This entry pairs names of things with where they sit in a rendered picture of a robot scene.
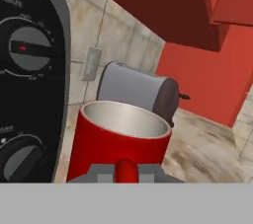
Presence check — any grey toaster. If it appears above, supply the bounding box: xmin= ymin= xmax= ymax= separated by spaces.
xmin=96 ymin=60 xmax=192 ymax=129

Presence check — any dark red wall cabinet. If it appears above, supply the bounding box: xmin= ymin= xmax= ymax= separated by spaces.
xmin=76 ymin=0 xmax=231 ymax=53

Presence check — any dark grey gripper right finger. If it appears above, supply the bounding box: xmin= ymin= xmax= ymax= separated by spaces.
xmin=136 ymin=164 xmax=184 ymax=184

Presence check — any red mug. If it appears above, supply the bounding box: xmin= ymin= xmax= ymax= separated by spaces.
xmin=65 ymin=100 xmax=173 ymax=184

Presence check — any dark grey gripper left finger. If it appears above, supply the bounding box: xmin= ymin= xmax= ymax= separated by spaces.
xmin=67 ymin=164 xmax=116 ymax=184

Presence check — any tall red cabinet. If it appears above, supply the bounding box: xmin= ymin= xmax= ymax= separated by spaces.
xmin=155 ymin=23 xmax=253 ymax=129

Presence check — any large grey oven knob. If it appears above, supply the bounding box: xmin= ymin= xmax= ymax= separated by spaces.
xmin=7 ymin=26 xmax=53 ymax=72

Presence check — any small grey oven knob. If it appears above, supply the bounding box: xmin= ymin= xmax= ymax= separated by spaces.
xmin=2 ymin=144 xmax=43 ymax=184

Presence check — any grey wall socket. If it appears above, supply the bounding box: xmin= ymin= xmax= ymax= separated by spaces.
xmin=80 ymin=46 xmax=103 ymax=82

